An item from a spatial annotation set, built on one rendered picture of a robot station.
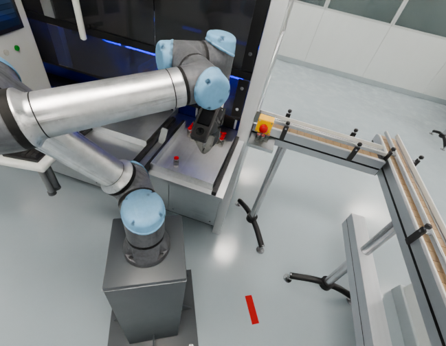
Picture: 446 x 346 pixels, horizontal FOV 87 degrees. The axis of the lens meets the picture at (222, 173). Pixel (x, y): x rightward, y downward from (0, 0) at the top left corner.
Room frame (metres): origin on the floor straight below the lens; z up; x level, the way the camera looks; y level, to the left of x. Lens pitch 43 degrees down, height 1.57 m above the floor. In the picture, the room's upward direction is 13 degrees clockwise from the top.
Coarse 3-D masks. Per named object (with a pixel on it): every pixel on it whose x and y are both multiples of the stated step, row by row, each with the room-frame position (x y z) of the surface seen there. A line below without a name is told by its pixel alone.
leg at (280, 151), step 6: (276, 150) 1.12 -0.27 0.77; (282, 150) 1.10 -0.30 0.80; (276, 156) 1.11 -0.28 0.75; (282, 156) 1.11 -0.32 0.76; (276, 162) 1.10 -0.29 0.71; (270, 168) 1.11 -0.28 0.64; (276, 168) 1.11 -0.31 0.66; (270, 174) 1.10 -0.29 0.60; (264, 180) 1.12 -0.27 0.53; (270, 180) 1.10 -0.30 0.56; (264, 186) 1.11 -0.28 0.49; (258, 192) 1.13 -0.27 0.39; (264, 192) 1.10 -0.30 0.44; (258, 198) 1.11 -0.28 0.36; (258, 204) 1.10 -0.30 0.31; (252, 210) 1.11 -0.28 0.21; (252, 216) 1.10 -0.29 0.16
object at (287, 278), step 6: (288, 276) 0.77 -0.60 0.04; (294, 276) 0.76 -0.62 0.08; (300, 276) 0.76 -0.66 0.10; (306, 276) 0.76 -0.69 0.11; (312, 276) 0.77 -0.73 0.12; (324, 276) 0.78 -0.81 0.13; (288, 282) 0.74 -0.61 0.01; (312, 282) 0.74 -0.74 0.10; (318, 282) 0.73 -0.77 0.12; (324, 282) 0.73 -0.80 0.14; (324, 288) 0.71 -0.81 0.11; (330, 288) 0.71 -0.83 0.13; (336, 288) 0.72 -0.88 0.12; (342, 288) 0.73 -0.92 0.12; (342, 294) 0.71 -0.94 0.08; (348, 294) 0.72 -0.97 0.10; (348, 300) 0.72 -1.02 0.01
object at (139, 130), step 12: (132, 120) 0.94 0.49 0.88; (144, 120) 0.96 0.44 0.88; (156, 120) 0.99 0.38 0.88; (168, 120) 0.99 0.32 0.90; (108, 132) 0.79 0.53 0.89; (120, 132) 0.79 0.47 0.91; (132, 132) 0.85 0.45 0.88; (144, 132) 0.87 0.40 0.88; (156, 132) 0.86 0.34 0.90; (144, 144) 0.77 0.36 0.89
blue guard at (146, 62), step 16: (32, 32) 1.11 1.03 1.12; (48, 32) 1.10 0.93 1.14; (64, 32) 1.09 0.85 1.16; (48, 48) 1.11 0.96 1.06; (64, 48) 1.09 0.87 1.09; (80, 48) 1.08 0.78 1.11; (96, 48) 1.07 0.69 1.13; (112, 48) 1.06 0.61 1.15; (128, 48) 1.06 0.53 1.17; (64, 64) 1.10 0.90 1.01; (80, 64) 1.09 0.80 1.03; (96, 64) 1.08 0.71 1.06; (112, 64) 1.07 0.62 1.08; (128, 64) 1.06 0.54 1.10; (144, 64) 1.05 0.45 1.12
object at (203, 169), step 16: (176, 144) 0.84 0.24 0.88; (192, 144) 0.87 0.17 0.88; (224, 144) 0.92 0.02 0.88; (160, 160) 0.71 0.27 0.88; (192, 160) 0.76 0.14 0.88; (208, 160) 0.78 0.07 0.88; (224, 160) 0.77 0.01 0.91; (176, 176) 0.64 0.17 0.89; (192, 176) 0.63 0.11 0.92; (208, 176) 0.68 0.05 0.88
